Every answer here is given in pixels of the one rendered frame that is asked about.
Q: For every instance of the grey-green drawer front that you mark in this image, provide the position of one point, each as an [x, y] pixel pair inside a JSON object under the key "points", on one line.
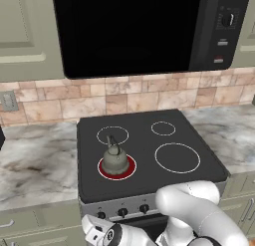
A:
{"points": [[43, 216], [240, 183]]}

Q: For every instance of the grey wall socket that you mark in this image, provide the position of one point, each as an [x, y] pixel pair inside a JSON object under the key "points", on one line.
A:
{"points": [[8, 101]]}

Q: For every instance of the black stove knob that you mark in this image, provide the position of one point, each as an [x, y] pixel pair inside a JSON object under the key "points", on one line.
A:
{"points": [[101, 215], [123, 212], [144, 208]]}

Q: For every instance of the black microwave oven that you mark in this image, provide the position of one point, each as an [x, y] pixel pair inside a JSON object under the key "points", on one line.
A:
{"points": [[126, 31]]}

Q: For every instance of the black appliance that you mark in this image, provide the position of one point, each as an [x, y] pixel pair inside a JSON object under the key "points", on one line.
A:
{"points": [[1, 137]]}

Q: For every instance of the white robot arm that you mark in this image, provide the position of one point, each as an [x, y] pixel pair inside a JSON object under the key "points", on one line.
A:
{"points": [[199, 210]]}

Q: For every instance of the grey-green wall cupboard door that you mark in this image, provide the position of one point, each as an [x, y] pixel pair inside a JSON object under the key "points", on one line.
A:
{"points": [[246, 34], [26, 31]]}

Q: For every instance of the black electric hob stove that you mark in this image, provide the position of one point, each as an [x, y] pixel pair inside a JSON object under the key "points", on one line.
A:
{"points": [[146, 177]]}

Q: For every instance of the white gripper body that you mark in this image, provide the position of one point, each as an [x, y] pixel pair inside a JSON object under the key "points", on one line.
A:
{"points": [[88, 227]]}

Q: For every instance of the grey-green kettle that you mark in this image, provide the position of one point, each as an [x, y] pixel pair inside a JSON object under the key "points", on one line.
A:
{"points": [[115, 160]]}

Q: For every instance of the black oven door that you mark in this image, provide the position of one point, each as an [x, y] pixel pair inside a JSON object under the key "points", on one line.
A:
{"points": [[149, 223]]}

